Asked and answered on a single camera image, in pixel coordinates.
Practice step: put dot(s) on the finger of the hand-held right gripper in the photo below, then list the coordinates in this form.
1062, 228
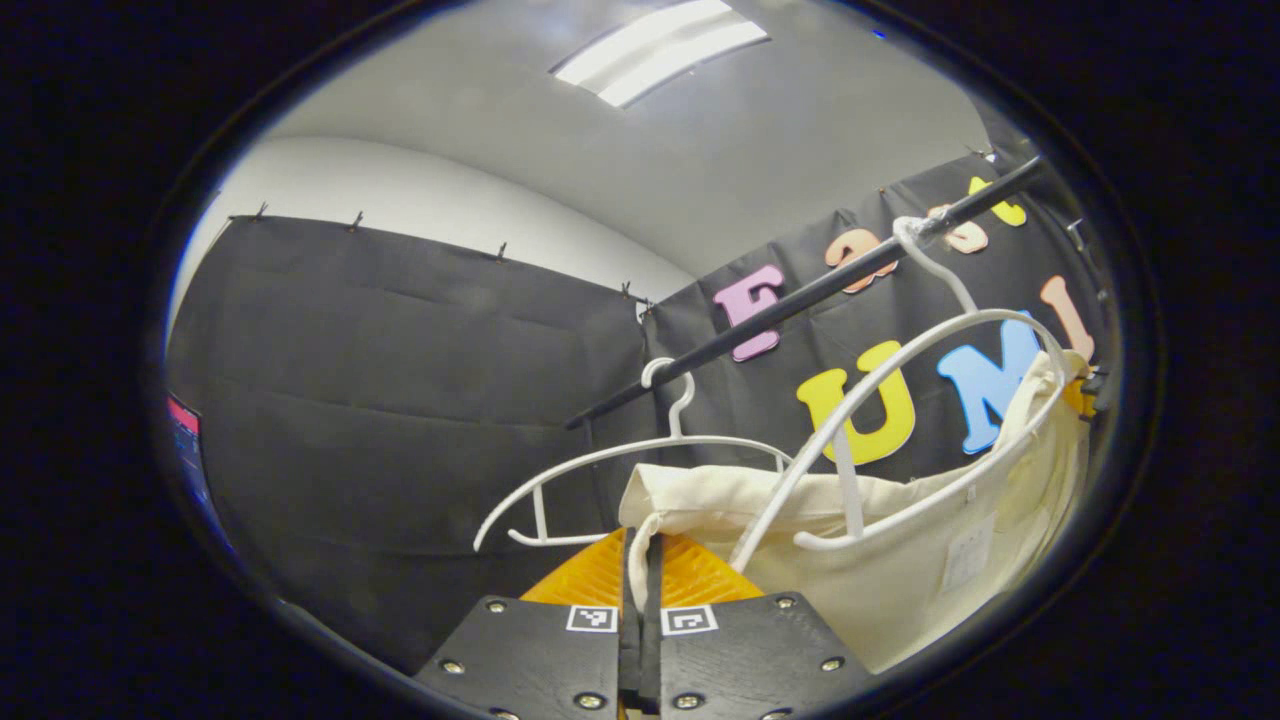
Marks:
1085, 395

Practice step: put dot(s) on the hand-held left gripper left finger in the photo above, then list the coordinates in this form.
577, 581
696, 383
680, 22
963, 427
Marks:
540, 660

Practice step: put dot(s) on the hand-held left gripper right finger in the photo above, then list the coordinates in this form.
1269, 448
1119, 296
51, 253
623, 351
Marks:
750, 660

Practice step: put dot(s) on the cream button-up shirt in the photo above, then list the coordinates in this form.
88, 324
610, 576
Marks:
900, 580

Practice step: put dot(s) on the white plastic hanger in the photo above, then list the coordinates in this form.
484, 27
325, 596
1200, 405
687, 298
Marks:
676, 420
848, 480

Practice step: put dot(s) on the black clothes rack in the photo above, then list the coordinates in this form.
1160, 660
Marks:
750, 326

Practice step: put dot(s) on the computer monitor screen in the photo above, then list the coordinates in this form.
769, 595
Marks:
188, 450

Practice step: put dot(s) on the large ceiling light panel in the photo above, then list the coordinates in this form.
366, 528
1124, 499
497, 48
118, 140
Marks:
660, 50

